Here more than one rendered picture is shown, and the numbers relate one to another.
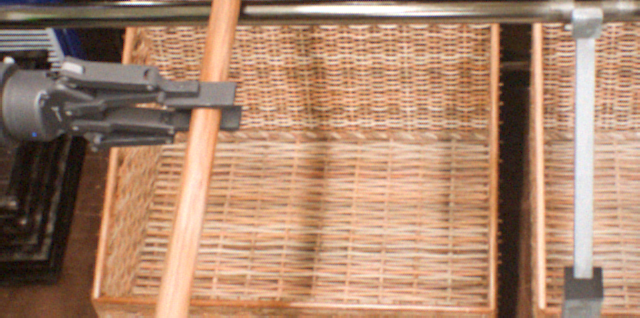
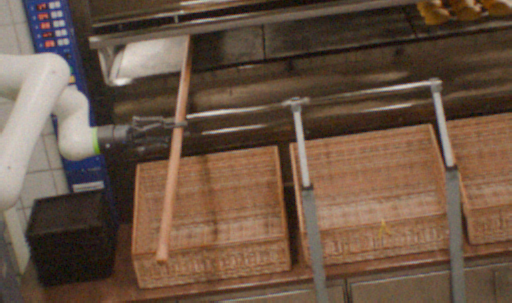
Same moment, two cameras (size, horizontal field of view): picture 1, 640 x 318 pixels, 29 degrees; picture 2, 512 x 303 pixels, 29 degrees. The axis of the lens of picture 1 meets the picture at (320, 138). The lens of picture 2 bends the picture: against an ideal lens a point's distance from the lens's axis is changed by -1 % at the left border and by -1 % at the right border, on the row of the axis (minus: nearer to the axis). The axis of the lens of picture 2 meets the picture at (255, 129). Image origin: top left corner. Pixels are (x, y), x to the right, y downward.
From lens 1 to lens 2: 221 cm
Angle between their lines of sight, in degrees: 29
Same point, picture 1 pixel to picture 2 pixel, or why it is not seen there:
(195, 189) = (177, 141)
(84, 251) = (121, 267)
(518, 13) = (274, 105)
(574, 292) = (304, 188)
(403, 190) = (250, 233)
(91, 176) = (121, 248)
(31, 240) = (104, 246)
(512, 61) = (288, 182)
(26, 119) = (121, 136)
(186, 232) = (176, 147)
